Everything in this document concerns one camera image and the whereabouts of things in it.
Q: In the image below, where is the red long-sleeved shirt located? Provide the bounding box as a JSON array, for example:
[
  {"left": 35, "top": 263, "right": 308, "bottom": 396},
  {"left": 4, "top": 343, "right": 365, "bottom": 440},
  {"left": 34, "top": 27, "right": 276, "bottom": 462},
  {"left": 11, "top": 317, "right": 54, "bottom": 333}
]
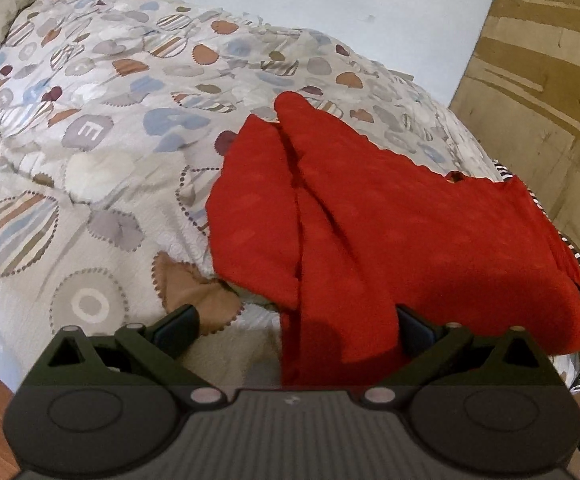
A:
[{"left": 205, "top": 91, "right": 580, "bottom": 391}]

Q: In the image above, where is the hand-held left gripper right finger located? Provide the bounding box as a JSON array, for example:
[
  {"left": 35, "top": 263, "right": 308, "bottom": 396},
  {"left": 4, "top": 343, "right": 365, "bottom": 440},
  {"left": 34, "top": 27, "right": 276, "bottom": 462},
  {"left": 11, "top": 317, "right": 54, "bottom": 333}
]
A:
[{"left": 360, "top": 305, "right": 560, "bottom": 407}]

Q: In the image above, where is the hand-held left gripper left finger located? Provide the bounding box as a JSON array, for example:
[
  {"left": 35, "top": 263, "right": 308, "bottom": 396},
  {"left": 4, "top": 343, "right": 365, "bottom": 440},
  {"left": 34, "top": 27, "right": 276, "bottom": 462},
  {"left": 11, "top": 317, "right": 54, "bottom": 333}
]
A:
[{"left": 32, "top": 305, "right": 228, "bottom": 407}]

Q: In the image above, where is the plywood panel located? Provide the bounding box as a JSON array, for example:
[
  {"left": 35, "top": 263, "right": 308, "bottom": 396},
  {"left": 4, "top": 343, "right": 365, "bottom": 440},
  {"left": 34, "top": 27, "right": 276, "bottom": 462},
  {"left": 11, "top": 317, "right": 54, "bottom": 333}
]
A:
[{"left": 448, "top": 0, "right": 580, "bottom": 271}]

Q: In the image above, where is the patterned white duvet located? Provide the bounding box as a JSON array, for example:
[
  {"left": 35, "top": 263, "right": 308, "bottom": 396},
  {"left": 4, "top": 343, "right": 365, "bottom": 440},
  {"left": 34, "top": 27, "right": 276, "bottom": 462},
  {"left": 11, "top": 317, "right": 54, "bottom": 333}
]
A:
[{"left": 0, "top": 0, "right": 520, "bottom": 391}]

